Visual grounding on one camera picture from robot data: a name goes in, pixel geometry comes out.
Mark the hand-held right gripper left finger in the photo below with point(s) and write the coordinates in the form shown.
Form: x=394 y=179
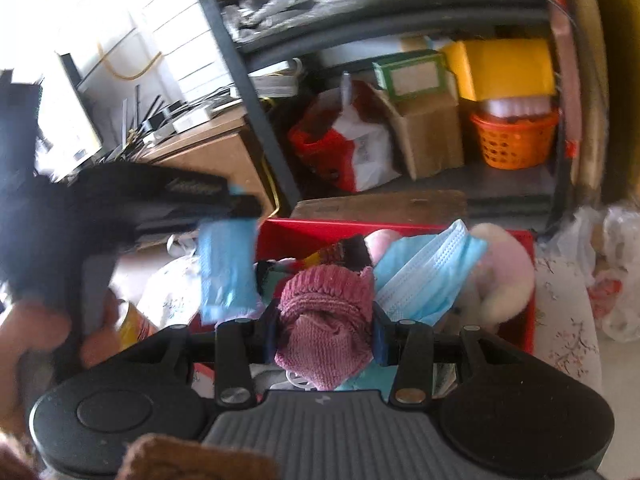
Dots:
x=271 y=335

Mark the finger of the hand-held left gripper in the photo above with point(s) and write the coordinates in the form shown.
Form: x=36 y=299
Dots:
x=170 y=234
x=247 y=206

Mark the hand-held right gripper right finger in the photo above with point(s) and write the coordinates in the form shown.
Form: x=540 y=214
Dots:
x=380 y=340

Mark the red cardboard box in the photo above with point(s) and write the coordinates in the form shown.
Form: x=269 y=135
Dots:
x=280 y=237

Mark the pink knit sock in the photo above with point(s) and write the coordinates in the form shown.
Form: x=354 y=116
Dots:
x=325 y=320

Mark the blue packaged face mask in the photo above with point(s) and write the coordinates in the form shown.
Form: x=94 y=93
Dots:
x=227 y=270

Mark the white teddy bear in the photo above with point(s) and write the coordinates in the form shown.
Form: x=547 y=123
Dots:
x=500 y=270

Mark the person's left hand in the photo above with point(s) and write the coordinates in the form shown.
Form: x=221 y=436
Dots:
x=35 y=330

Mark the black knit glove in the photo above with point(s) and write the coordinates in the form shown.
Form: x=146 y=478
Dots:
x=357 y=252

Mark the colourful striped sock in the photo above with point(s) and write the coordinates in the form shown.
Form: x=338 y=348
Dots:
x=325 y=255

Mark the black metal shelf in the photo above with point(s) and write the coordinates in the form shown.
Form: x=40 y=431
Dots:
x=257 y=110

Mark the yellow tin can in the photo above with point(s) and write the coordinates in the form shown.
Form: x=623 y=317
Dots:
x=135 y=325

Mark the computer monitor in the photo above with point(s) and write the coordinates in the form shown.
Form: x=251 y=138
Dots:
x=75 y=110

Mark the black antenna router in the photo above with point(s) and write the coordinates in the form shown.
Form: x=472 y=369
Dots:
x=156 y=119

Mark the stack of papers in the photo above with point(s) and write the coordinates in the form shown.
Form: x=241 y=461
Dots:
x=277 y=85

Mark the brown wooden board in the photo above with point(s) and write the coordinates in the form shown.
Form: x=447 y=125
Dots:
x=380 y=206

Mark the red and white plastic bag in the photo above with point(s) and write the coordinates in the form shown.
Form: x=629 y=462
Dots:
x=370 y=155

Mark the brown fuzzy cloth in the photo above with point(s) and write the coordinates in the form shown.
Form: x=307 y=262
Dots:
x=200 y=460

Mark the white floral bedsheet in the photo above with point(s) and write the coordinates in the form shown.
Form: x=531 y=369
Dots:
x=560 y=310

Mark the brown cardboard box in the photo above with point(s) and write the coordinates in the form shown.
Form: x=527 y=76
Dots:
x=430 y=135

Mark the green box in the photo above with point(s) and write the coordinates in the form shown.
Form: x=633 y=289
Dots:
x=412 y=77

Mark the grey plastic wrap pile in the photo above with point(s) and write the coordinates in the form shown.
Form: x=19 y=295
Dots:
x=320 y=0

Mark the orange plastic basket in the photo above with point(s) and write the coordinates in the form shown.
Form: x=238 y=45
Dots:
x=515 y=142

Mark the plastic bag with red print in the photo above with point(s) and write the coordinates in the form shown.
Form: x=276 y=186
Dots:
x=615 y=240

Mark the translucent plastic container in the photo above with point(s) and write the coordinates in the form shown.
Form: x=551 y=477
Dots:
x=515 y=107

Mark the yellow box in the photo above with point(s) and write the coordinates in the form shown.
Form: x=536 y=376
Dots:
x=505 y=67

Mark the leaning wooden boards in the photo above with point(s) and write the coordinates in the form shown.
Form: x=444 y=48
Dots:
x=585 y=85

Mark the wooden cabinet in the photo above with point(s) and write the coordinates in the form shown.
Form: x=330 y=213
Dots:
x=620 y=110

